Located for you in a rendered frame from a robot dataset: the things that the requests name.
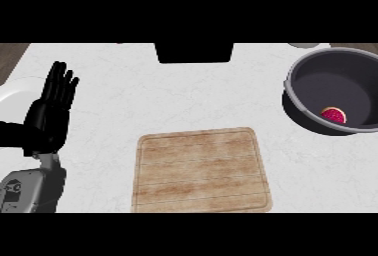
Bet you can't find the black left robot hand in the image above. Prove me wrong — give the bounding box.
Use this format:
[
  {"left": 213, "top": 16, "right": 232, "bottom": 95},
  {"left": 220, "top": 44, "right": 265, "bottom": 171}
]
[{"left": 0, "top": 60, "right": 82, "bottom": 158}]

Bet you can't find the black appliance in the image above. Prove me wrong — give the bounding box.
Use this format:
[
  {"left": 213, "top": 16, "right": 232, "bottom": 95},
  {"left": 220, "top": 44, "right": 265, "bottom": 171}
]
[{"left": 154, "top": 42, "right": 235, "bottom": 65}]

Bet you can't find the white rounded object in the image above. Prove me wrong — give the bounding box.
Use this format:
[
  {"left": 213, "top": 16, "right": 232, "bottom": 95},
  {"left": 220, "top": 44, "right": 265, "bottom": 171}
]
[{"left": 0, "top": 76, "right": 46, "bottom": 123}]

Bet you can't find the small grey object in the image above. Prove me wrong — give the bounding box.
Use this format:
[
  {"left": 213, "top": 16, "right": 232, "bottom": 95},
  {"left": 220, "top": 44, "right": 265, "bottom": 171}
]
[{"left": 287, "top": 42, "right": 322, "bottom": 50}]

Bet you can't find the pink frosted cupcake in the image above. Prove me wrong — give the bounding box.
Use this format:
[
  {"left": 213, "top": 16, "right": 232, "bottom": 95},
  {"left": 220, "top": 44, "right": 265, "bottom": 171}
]
[{"left": 321, "top": 106, "right": 349, "bottom": 125}]

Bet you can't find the wooden cutting board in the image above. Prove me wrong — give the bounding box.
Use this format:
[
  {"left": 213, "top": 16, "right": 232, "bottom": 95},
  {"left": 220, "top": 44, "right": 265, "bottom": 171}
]
[{"left": 130, "top": 126, "right": 275, "bottom": 214}]

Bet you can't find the dark grey pot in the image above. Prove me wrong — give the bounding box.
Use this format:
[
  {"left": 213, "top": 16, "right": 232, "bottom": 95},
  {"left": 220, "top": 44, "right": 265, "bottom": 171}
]
[{"left": 281, "top": 47, "right": 378, "bottom": 137}]

